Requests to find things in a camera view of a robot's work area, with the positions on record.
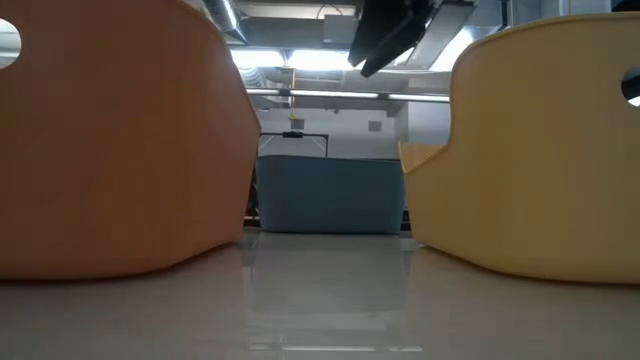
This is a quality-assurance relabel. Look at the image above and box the grey ceiling box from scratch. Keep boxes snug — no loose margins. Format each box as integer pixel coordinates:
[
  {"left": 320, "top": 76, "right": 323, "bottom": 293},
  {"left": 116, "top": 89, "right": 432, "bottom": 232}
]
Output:
[{"left": 322, "top": 13, "right": 359, "bottom": 51}]

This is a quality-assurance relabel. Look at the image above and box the long ceiling strip light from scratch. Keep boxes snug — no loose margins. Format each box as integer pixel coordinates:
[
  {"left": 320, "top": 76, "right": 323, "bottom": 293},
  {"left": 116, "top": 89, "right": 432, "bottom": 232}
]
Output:
[{"left": 246, "top": 87, "right": 451, "bottom": 104}]

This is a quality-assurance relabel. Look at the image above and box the bright ceiling light panel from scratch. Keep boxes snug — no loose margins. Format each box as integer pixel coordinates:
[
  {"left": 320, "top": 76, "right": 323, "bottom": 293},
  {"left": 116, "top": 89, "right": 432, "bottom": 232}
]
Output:
[{"left": 229, "top": 47, "right": 362, "bottom": 72}]

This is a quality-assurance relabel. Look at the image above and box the thin black bar stand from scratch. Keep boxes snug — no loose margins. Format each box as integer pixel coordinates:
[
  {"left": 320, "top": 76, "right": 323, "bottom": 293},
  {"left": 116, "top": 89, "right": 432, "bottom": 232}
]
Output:
[{"left": 260, "top": 131, "right": 330, "bottom": 160}]

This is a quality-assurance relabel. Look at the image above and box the teal plastic bin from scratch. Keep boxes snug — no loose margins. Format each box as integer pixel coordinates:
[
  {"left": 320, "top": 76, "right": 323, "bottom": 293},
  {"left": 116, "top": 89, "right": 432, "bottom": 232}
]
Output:
[{"left": 254, "top": 154, "right": 407, "bottom": 235}]

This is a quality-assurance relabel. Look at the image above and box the yellow plastic bin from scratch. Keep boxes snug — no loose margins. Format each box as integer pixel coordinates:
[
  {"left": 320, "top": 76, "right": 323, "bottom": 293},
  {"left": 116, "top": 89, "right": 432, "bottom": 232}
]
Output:
[{"left": 398, "top": 12, "right": 640, "bottom": 285}]

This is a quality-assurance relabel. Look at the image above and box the orange plastic bin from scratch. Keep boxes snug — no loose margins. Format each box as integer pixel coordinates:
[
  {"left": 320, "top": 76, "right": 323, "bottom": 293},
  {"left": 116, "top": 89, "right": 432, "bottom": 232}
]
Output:
[{"left": 0, "top": 0, "right": 263, "bottom": 281}]

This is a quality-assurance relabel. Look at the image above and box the yellow hanging cord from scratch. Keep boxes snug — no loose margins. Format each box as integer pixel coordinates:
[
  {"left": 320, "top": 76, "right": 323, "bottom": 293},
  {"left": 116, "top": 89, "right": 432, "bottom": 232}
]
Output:
[{"left": 288, "top": 69, "right": 297, "bottom": 121}]

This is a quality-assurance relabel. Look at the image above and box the silver ventilation duct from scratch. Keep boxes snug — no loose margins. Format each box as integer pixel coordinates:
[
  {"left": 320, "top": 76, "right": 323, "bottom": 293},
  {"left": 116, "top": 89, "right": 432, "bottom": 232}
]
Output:
[{"left": 199, "top": 0, "right": 250, "bottom": 45}]

